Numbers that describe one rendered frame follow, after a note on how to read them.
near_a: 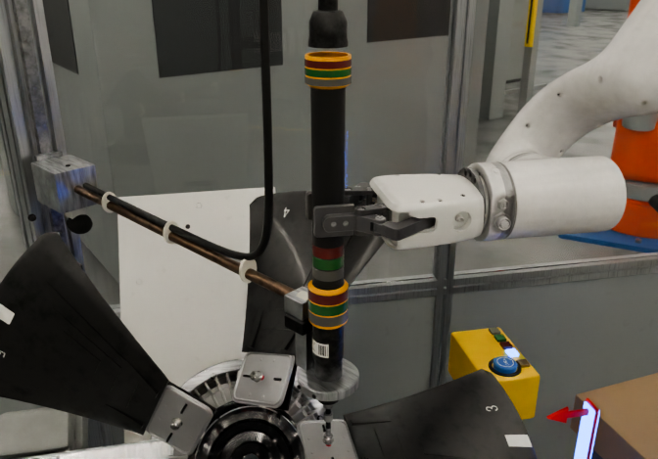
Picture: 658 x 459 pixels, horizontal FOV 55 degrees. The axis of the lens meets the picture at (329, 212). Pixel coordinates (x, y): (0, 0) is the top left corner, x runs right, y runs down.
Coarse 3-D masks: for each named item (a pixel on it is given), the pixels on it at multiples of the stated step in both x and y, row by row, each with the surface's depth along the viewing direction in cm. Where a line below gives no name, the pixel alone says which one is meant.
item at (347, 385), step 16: (304, 288) 73; (288, 304) 71; (304, 304) 70; (288, 320) 71; (304, 320) 71; (304, 336) 71; (304, 352) 72; (304, 368) 73; (352, 368) 73; (304, 384) 70; (320, 384) 70; (336, 384) 70; (352, 384) 70; (320, 400) 70
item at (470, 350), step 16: (464, 336) 119; (480, 336) 119; (464, 352) 114; (480, 352) 114; (496, 352) 114; (448, 368) 122; (464, 368) 114; (480, 368) 109; (528, 368) 109; (512, 384) 107; (528, 384) 107; (512, 400) 108; (528, 400) 109; (528, 416) 110
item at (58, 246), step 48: (48, 240) 73; (0, 288) 74; (48, 288) 73; (96, 288) 72; (0, 336) 75; (48, 336) 73; (96, 336) 72; (0, 384) 76; (48, 384) 76; (96, 384) 74; (144, 384) 72; (144, 432) 77
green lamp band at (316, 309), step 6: (348, 300) 68; (312, 306) 67; (318, 306) 67; (324, 306) 66; (330, 306) 66; (336, 306) 67; (342, 306) 67; (348, 306) 68; (312, 312) 68; (318, 312) 67; (324, 312) 67; (330, 312) 67; (336, 312) 67; (342, 312) 67
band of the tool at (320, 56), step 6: (306, 54) 59; (312, 54) 60; (318, 54) 61; (324, 54) 61; (330, 54) 61; (336, 54) 61; (342, 54) 61; (348, 54) 59; (312, 60) 58; (318, 60) 57; (324, 60) 57; (330, 60) 57; (336, 60) 57; (342, 60) 57; (318, 78) 58; (324, 78) 58; (330, 78) 58; (336, 78) 58
